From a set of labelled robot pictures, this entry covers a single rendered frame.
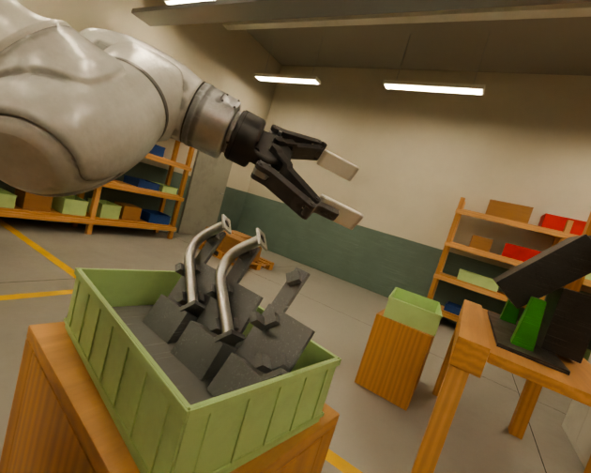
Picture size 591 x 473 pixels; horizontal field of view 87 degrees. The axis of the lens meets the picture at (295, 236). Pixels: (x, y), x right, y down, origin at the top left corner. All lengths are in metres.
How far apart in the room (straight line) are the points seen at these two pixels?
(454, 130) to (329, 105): 2.80
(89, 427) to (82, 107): 0.60
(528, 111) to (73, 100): 7.00
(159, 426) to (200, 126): 0.46
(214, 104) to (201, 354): 0.57
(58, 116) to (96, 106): 0.03
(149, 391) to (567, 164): 6.74
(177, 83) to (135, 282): 0.75
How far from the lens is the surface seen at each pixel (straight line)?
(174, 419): 0.58
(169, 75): 0.45
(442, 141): 6.97
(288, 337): 0.76
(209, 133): 0.45
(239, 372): 0.73
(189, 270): 0.98
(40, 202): 5.36
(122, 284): 1.08
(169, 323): 0.94
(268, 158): 0.45
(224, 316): 0.82
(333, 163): 0.56
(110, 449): 0.74
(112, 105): 0.34
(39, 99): 0.31
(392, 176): 6.93
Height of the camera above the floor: 1.29
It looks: 5 degrees down
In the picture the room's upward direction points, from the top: 16 degrees clockwise
